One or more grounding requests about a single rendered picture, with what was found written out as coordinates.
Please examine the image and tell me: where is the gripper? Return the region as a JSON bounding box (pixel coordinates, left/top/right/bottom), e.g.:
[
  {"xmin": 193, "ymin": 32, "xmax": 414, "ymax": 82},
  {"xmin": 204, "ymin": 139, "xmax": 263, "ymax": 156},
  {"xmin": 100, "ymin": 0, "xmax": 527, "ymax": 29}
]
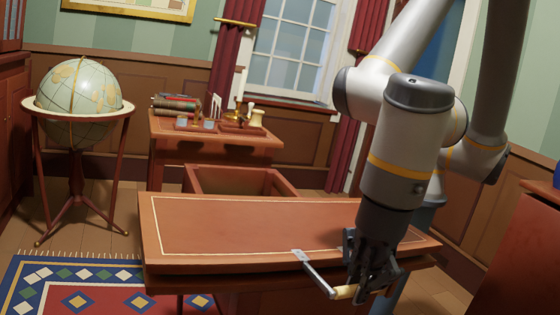
[{"xmin": 342, "ymin": 195, "xmax": 415, "ymax": 307}]

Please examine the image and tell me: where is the grey crank with cream handle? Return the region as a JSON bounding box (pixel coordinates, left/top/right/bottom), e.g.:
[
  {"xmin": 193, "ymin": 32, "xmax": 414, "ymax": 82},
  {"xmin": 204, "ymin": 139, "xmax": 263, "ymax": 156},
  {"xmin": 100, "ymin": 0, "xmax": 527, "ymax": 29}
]
[{"xmin": 291, "ymin": 247, "xmax": 365, "ymax": 302}]

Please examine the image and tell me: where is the brown leather table top leaf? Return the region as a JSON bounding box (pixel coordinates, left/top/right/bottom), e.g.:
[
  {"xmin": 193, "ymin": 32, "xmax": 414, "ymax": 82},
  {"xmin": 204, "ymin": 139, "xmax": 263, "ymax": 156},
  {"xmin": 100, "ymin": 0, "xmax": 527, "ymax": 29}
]
[{"xmin": 137, "ymin": 190, "xmax": 444, "ymax": 276}]

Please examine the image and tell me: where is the brown wooden drawer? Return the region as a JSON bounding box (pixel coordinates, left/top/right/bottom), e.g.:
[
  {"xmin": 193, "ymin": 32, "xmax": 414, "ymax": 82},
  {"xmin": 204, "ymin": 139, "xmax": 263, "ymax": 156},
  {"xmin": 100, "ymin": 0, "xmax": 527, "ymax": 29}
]
[{"xmin": 181, "ymin": 163, "xmax": 303, "ymax": 198}]

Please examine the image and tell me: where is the brown pen tray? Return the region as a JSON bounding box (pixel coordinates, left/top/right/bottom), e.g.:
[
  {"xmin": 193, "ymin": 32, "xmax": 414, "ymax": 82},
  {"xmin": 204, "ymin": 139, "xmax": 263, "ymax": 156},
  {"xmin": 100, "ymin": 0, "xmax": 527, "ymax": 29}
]
[{"xmin": 217, "ymin": 115, "xmax": 268, "ymax": 137}]

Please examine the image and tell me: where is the brown inkstand with blue pots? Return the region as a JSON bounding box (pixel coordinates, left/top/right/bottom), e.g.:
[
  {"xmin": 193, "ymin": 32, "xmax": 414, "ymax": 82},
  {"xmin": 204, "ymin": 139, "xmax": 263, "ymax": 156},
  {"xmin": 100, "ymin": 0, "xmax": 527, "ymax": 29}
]
[{"xmin": 173, "ymin": 103, "xmax": 220, "ymax": 135}]

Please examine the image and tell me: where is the dark red curtain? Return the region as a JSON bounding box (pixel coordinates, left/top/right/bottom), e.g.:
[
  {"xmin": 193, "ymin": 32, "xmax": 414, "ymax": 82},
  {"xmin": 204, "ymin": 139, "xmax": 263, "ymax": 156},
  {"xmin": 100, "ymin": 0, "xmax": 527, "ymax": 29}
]
[
  {"xmin": 323, "ymin": 0, "xmax": 411, "ymax": 196},
  {"xmin": 204, "ymin": 0, "xmax": 267, "ymax": 118}
]

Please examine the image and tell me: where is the red wooden desk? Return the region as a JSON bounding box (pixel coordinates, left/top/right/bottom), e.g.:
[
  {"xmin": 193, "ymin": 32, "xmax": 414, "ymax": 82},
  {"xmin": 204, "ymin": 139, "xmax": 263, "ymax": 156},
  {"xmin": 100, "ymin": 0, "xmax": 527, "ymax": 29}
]
[{"xmin": 464, "ymin": 178, "xmax": 560, "ymax": 315}]

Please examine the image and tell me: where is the cream pot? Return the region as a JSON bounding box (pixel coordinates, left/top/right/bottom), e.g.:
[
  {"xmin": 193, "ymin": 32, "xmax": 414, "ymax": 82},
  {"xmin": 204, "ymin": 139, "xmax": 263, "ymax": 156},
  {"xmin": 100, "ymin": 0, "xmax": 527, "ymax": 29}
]
[{"xmin": 248, "ymin": 108, "xmax": 266, "ymax": 129}]

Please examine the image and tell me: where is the brown wooden side table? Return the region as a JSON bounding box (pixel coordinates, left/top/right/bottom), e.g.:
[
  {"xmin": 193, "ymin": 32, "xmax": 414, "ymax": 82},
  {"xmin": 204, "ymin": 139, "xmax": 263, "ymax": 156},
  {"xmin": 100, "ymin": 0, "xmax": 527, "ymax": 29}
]
[{"xmin": 146, "ymin": 107, "xmax": 285, "ymax": 193}]

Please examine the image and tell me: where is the brass candlestick with white candle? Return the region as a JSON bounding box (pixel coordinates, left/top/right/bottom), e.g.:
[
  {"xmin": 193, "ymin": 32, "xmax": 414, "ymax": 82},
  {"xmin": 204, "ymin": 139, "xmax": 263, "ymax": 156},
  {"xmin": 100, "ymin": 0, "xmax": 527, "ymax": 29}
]
[{"xmin": 222, "ymin": 68, "xmax": 251, "ymax": 123}]

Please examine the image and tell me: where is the white letter rack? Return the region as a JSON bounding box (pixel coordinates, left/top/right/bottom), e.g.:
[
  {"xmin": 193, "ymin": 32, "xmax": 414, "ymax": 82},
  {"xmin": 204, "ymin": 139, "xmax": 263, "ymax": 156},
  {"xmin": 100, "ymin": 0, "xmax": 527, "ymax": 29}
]
[{"xmin": 209, "ymin": 91, "xmax": 224, "ymax": 120}]

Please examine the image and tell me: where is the white framed window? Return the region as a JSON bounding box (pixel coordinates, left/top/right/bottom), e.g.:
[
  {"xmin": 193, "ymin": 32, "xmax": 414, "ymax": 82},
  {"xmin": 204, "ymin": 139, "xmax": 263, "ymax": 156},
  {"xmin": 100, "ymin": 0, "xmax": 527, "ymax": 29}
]
[{"xmin": 235, "ymin": 0, "xmax": 354, "ymax": 116}]

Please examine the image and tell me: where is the brown book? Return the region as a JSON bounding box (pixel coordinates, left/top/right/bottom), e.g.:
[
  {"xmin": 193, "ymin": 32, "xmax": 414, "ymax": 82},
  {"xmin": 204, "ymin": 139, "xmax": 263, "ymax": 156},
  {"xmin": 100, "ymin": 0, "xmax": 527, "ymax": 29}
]
[{"xmin": 152, "ymin": 107, "xmax": 199, "ymax": 119}]

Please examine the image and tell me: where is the red and blue patterned rug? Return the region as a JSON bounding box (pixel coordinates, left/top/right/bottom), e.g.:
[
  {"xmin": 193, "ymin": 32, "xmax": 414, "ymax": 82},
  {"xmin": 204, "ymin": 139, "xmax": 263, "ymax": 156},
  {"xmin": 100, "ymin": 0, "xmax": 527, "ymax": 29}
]
[{"xmin": 0, "ymin": 249, "xmax": 218, "ymax": 315}]

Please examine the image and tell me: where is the red book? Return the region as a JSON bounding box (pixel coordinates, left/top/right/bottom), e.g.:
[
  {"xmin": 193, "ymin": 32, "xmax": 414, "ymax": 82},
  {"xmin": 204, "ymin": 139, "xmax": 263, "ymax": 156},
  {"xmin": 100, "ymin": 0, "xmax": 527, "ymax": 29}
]
[{"xmin": 150, "ymin": 95, "xmax": 199, "ymax": 104}]

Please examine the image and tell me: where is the pale green globe on stand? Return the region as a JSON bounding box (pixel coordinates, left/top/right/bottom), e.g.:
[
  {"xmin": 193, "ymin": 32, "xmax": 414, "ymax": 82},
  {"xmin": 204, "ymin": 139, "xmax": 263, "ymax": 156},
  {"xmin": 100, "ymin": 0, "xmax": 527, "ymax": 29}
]
[{"xmin": 20, "ymin": 55, "xmax": 137, "ymax": 248}]

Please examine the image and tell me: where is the gold framed map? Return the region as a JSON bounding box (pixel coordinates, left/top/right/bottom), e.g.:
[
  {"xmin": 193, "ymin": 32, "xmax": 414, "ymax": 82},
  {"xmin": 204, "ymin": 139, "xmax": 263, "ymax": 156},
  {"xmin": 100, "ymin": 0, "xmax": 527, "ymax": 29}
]
[{"xmin": 60, "ymin": 0, "xmax": 199, "ymax": 25}]

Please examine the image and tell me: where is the dark wooden cabinet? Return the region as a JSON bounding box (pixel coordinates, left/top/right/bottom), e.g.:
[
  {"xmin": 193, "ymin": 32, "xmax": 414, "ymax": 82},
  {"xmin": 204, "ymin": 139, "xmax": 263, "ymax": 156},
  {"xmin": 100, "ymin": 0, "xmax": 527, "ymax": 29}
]
[{"xmin": 0, "ymin": 0, "xmax": 35, "ymax": 233}]

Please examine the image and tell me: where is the brown writing table frame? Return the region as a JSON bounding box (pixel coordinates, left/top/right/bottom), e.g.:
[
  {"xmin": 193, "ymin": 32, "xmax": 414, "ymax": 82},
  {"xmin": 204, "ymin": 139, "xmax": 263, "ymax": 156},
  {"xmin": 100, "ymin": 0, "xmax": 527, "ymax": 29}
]
[{"xmin": 143, "ymin": 254, "xmax": 438, "ymax": 315}]

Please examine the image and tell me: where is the blue door with white frame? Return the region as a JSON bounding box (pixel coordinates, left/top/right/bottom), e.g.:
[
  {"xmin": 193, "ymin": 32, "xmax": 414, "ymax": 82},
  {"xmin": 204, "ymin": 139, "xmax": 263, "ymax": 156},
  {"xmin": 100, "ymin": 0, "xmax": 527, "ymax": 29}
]
[{"xmin": 410, "ymin": 0, "xmax": 483, "ymax": 95}]

